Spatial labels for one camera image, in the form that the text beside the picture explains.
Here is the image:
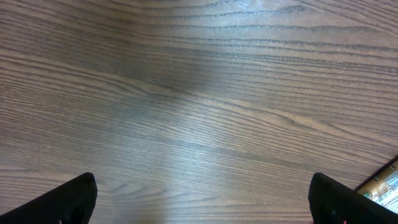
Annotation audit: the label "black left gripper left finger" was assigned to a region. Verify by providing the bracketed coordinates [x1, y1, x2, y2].
[1, 172, 98, 224]

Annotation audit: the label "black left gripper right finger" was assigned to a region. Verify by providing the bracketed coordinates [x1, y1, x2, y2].
[308, 172, 397, 224]

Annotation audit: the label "spaghetti pack orange ends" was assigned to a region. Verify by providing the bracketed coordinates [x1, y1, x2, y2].
[355, 157, 397, 213]

